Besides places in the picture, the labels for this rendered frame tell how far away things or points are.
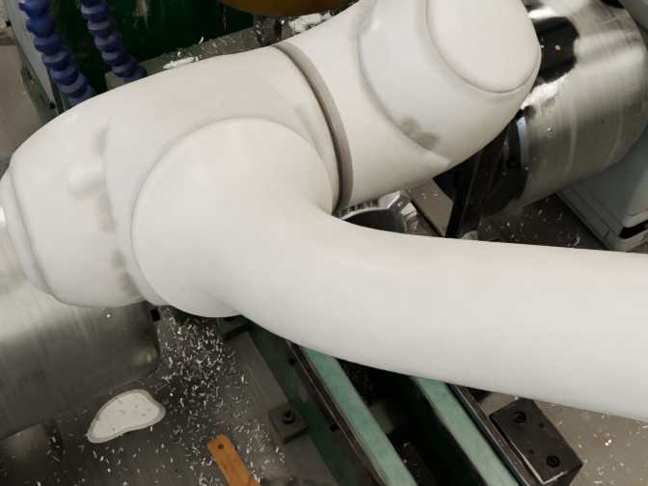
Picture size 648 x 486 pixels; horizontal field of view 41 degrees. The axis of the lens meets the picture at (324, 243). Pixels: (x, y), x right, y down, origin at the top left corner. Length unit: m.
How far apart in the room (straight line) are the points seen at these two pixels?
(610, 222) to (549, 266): 0.93
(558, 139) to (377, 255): 0.66
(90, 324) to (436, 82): 0.44
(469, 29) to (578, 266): 0.17
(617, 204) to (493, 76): 0.79
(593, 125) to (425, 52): 0.58
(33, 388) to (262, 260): 0.48
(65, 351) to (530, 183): 0.52
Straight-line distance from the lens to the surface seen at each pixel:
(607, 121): 1.01
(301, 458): 1.03
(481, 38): 0.44
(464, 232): 0.93
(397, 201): 0.87
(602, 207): 1.24
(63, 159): 0.42
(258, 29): 0.76
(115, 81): 0.91
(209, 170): 0.38
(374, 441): 0.91
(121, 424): 1.06
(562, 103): 0.96
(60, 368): 0.79
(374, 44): 0.45
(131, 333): 0.79
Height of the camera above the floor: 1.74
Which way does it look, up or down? 52 degrees down
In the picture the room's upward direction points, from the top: 4 degrees clockwise
